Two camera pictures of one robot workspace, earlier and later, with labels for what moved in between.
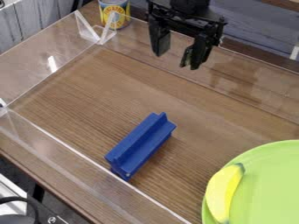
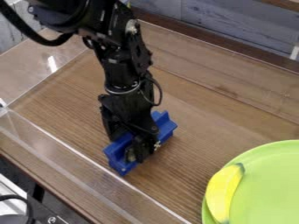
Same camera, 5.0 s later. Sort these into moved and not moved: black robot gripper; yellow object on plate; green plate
Moved: black robot gripper
Not moved: green plate; yellow object on plate
